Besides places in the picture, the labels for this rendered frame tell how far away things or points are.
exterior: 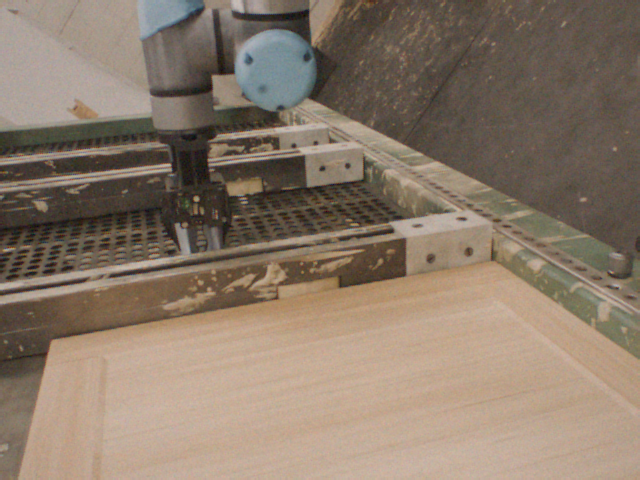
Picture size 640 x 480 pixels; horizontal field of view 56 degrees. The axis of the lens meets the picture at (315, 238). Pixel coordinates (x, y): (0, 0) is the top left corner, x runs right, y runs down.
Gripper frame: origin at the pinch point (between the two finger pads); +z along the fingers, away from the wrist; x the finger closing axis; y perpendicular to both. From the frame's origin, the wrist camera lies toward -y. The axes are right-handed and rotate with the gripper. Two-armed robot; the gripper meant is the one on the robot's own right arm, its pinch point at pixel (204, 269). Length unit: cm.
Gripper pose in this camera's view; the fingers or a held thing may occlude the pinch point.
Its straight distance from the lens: 84.6
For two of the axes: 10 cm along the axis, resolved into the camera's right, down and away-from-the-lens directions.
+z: 0.5, 9.3, 3.8
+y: 2.7, 3.5, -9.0
